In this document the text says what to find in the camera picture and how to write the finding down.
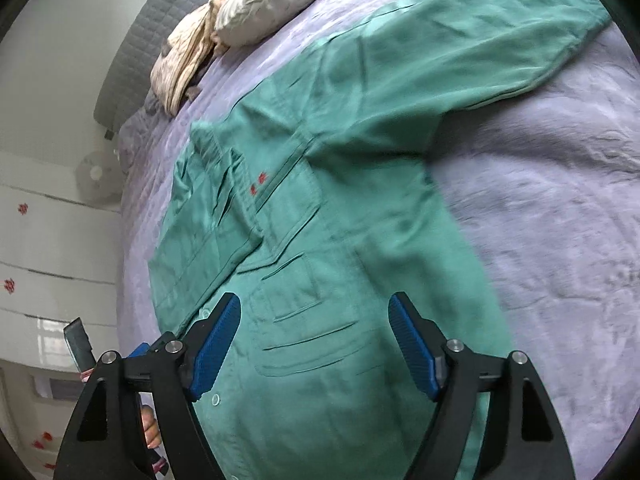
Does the lilac plush blanket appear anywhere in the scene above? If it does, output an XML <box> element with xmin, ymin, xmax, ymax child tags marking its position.
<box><xmin>115</xmin><ymin>0</ymin><xmax>640</xmax><ymax>480</ymax></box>

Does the white drawer cabinet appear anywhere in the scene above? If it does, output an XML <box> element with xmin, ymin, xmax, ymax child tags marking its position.
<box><xmin>0</xmin><ymin>150</ymin><xmax>123</xmax><ymax>480</ymax></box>

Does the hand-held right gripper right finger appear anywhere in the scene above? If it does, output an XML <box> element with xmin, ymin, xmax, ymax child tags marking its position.
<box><xmin>387</xmin><ymin>291</ymin><xmax>576</xmax><ymax>480</ymax></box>

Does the white round fan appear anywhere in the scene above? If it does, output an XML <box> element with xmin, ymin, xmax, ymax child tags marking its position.
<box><xmin>75</xmin><ymin>150</ymin><xmax>123</xmax><ymax>206</ymax></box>

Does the grey quilted headboard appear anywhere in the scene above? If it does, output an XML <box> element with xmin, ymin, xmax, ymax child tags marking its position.
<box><xmin>93</xmin><ymin>0</ymin><xmax>241</xmax><ymax>128</ymax></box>

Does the green work jacket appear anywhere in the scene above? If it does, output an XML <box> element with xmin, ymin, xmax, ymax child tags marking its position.
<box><xmin>147</xmin><ymin>0</ymin><xmax>613</xmax><ymax>480</ymax></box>

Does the person's left hand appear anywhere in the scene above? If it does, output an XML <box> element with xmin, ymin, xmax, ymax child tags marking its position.
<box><xmin>141</xmin><ymin>406</ymin><xmax>164</xmax><ymax>449</ymax></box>

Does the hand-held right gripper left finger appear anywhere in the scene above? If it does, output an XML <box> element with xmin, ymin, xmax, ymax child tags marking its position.
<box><xmin>54</xmin><ymin>292</ymin><xmax>243</xmax><ymax>480</ymax></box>

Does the beige striped cloth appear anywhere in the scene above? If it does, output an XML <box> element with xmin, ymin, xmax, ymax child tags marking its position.
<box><xmin>150</xmin><ymin>0</ymin><xmax>231</xmax><ymax>116</ymax></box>

